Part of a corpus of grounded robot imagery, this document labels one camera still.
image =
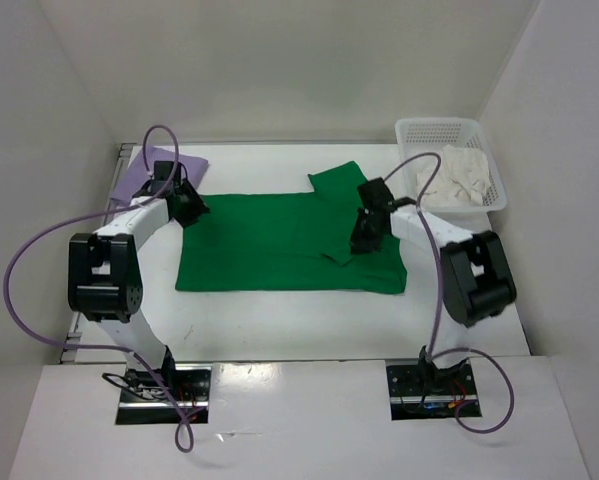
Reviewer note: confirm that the white plastic basket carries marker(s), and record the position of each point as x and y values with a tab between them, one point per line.
427	135

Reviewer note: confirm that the white t-shirt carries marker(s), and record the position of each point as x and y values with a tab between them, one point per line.
462	180

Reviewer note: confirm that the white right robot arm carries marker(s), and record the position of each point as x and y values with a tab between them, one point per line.
474	279

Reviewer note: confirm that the green t-shirt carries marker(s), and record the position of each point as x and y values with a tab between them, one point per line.
287	242

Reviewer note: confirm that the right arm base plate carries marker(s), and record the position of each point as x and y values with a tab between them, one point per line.
438	394

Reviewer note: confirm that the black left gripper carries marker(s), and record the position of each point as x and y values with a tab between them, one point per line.
198	207

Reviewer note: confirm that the aluminium table edge rail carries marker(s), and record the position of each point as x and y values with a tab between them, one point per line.
81	331

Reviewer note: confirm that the purple t-shirt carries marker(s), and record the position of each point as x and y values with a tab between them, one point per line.
136	174

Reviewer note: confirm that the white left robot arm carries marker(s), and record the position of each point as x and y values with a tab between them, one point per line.
104	278

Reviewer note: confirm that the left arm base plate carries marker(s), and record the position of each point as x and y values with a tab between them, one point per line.
143	402

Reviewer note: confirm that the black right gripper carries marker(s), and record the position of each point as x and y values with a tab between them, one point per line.
361	244

